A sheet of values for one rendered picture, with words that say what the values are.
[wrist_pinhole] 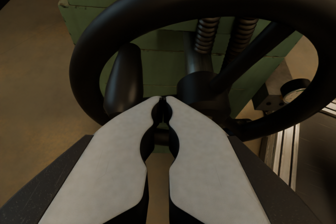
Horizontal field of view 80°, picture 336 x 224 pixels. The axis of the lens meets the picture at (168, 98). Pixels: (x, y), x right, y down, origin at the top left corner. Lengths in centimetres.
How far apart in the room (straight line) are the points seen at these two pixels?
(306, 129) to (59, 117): 122
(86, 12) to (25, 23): 144
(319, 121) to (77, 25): 108
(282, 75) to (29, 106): 120
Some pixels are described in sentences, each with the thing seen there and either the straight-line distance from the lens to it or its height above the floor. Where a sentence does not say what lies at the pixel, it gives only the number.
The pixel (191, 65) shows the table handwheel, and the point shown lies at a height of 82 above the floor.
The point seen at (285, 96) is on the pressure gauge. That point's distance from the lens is 51.
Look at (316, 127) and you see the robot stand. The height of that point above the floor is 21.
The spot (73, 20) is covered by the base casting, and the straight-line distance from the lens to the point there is 41.
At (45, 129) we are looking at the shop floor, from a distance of 122.
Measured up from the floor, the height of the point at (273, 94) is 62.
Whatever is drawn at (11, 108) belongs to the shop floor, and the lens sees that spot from 136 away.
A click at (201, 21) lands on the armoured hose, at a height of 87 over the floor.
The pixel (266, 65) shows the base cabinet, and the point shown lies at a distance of 51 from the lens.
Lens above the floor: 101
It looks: 58 degrees down
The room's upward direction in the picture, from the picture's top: 9 degrees clockwise
